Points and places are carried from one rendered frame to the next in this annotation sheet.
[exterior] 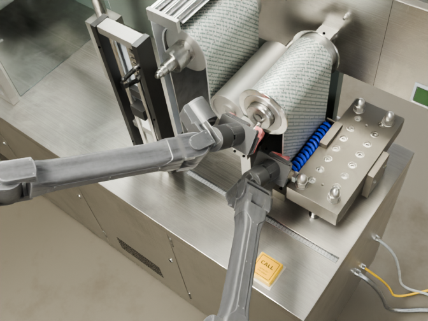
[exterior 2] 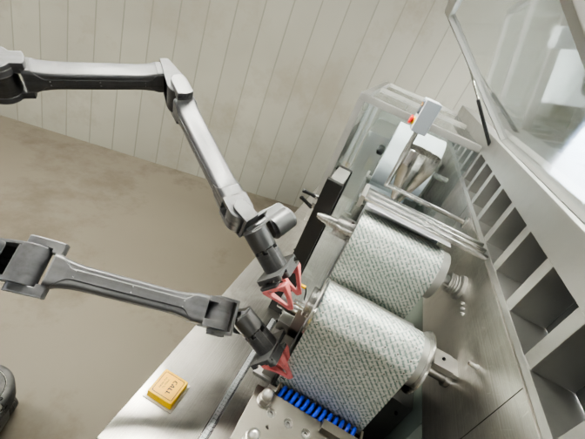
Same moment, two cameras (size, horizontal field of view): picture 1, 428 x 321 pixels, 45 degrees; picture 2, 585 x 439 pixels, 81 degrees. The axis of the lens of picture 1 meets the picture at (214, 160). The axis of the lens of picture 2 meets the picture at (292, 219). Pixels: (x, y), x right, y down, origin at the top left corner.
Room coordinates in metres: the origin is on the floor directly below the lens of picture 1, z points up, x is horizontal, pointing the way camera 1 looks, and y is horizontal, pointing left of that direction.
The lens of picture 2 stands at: (0.39, -0.56, 1.79)
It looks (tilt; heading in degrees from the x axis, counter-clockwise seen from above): 30 degrees down; 54
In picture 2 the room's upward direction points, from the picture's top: 23 degrees clockwise
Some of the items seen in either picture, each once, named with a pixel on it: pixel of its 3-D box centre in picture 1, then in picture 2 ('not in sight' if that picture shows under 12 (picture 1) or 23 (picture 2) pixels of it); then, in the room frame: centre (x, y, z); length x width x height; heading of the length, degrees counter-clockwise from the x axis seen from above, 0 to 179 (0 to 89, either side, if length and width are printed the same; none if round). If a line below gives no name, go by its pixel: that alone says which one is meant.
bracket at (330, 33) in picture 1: (325, 34); (444, 362); (1.07, -0.35, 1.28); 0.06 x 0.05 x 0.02; 135
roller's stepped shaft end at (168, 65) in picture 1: (164, 70); (326, 219); (0.97, 0.09, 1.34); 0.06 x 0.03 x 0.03; 135
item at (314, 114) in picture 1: (305, 127); (331, 387); (0.90, -0.27, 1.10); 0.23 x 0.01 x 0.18; 135
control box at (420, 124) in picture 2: not in sight; (422, 115); (1.26, 0.23, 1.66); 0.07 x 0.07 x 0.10; 51
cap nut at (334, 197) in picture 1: (334, 193); (252, 436); (0.70, -0.31, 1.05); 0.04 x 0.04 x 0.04
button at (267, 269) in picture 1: (265, 269); (168, 388); (0.58, -0.10, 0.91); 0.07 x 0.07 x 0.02; 45
